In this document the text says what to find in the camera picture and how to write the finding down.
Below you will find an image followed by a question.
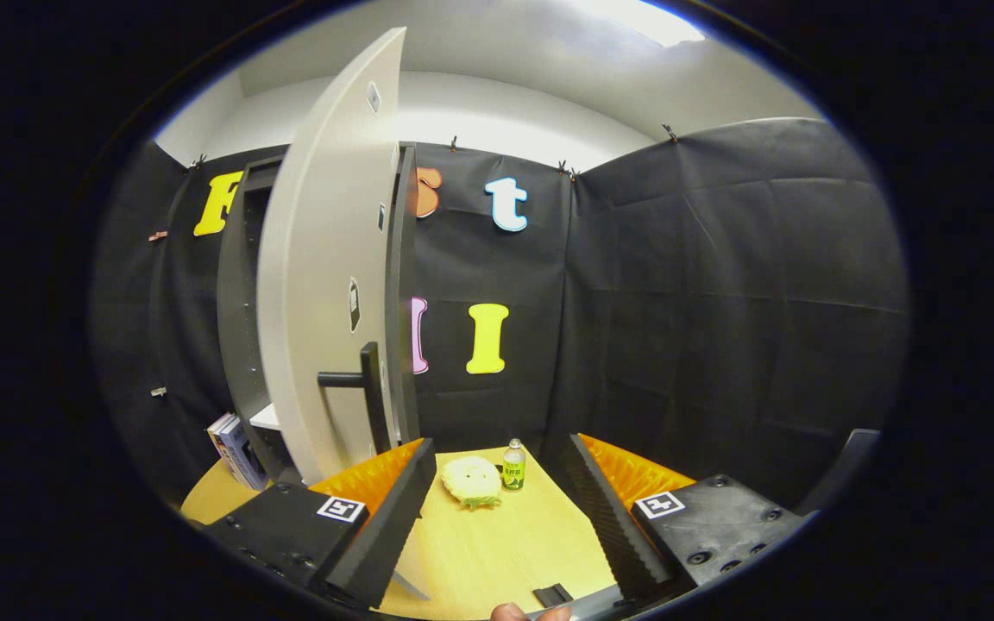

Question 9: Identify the dark grey curved bar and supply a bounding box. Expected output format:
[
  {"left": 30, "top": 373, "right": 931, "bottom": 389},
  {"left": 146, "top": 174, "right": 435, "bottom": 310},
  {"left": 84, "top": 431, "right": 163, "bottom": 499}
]
[{"left": 797, "top": 429, "right": 883, "bottom": 518}]

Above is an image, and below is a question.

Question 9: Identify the white spine book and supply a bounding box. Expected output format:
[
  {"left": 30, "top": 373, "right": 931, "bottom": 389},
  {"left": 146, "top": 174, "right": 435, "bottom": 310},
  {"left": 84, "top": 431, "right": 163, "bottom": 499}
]
[{"left": 206, "top": 412, "right": 243, "bottom": 484}]

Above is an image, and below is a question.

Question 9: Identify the ceiling light panel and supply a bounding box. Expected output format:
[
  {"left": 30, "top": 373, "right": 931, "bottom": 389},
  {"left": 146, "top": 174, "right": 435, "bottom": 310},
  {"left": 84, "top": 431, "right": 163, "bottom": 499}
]
[{"left": 575, "top": 0, "right": 707, "bottom": 48}]

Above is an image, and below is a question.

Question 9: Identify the dark grey shoe cabinet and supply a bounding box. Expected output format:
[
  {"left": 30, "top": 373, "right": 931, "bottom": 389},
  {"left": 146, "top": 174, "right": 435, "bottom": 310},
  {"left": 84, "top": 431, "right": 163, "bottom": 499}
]
[{"left": 217, "top": 142, "right": 420, "bottom": 484}]

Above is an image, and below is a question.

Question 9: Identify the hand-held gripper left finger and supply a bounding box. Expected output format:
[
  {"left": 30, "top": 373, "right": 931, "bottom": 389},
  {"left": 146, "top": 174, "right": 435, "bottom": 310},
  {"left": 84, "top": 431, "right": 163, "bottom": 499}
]
[{"left": 204, "top": 438, "right": 438, "bottom": 612}]

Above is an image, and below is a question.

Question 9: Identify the green label drink bottle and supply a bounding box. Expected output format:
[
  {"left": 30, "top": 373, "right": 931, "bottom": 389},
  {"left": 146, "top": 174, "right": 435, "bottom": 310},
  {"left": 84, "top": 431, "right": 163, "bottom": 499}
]
[{"left": 501, "top": 438, "right": 527, "bottom": 492}]

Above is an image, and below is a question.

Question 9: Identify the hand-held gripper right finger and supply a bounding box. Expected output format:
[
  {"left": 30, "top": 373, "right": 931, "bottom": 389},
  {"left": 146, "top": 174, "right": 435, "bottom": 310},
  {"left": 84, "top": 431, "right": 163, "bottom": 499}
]
[{"left": 568, "top": 434, "right": 815, "bottom": 605}]

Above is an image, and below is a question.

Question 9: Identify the black backdrop cloth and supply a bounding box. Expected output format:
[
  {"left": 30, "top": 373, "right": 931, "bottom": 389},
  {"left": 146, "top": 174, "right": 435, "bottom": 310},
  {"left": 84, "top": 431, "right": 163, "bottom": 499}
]
[{"left": 91, "top": 116, "right": 910, "bottom": 518}]

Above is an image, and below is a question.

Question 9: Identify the lavender cover book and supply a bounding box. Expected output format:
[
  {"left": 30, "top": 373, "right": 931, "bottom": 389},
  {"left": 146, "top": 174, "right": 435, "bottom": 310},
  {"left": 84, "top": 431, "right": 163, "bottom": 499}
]
[{"left": 219, "top": 418, "right": 272, "bottom": 492}]

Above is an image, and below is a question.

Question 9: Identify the yellow pineapple plush toy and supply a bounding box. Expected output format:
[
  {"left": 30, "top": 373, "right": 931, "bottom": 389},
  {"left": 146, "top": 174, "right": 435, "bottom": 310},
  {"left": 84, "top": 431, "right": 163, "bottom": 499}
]
[{"left": 442, "top": 455, "right": 503, "bottom": 511}]

